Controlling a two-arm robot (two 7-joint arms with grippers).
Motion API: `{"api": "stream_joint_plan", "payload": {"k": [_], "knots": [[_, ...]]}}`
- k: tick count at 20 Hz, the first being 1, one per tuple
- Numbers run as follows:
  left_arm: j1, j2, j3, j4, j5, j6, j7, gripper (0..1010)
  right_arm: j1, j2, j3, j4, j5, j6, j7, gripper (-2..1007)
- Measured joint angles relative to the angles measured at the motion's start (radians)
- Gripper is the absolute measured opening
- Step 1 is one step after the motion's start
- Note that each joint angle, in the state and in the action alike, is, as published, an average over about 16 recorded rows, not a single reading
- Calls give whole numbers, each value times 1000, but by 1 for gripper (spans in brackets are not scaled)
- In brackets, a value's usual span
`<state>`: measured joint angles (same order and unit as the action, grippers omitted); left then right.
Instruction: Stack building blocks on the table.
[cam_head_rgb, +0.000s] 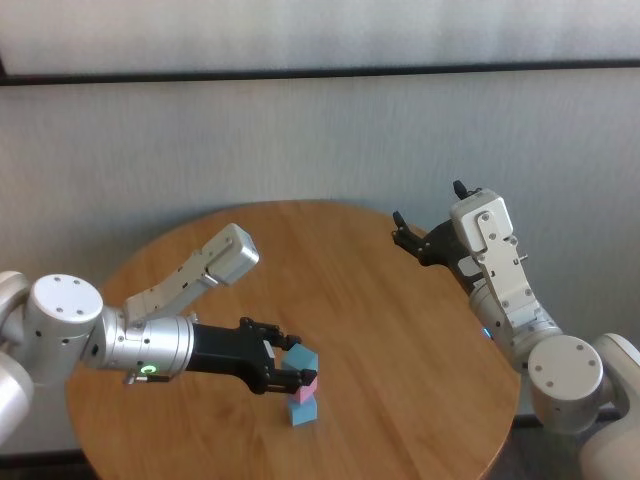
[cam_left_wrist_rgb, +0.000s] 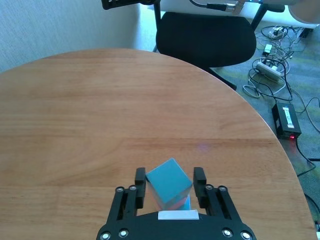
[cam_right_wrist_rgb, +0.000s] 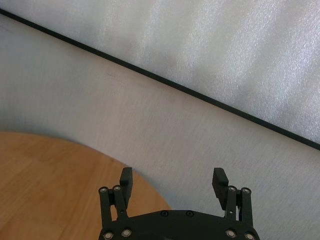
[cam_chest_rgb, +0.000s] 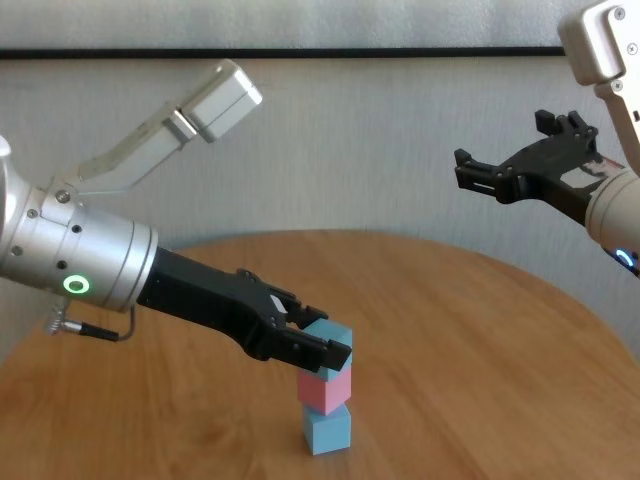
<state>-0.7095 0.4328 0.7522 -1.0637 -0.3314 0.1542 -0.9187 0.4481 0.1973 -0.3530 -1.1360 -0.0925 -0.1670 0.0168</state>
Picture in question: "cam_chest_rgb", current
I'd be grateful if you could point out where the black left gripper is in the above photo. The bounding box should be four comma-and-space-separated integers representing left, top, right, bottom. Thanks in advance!
135, 247, 354, 374

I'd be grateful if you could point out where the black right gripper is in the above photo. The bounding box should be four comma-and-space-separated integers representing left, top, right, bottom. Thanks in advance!
453, 109, 624, 226

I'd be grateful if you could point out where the light blue cube block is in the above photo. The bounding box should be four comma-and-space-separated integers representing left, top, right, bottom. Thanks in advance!
301, 319, 355, 384
301, 404, 351, 456

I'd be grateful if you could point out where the pink cube block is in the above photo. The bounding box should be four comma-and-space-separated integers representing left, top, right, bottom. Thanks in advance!
297, 369, 352, 416

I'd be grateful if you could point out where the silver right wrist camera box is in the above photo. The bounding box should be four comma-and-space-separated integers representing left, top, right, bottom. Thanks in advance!
557, 0, 640, 176

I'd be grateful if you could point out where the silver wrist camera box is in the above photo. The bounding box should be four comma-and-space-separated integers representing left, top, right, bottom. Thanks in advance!
557, 0, 640, 176
52, 58, 264, 199

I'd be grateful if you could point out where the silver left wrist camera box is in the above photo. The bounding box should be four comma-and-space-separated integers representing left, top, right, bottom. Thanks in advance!
52, 58, 264, 199

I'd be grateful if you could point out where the black horizontal wall rail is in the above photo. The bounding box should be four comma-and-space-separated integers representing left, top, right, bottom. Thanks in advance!
0, 46, 566, 61

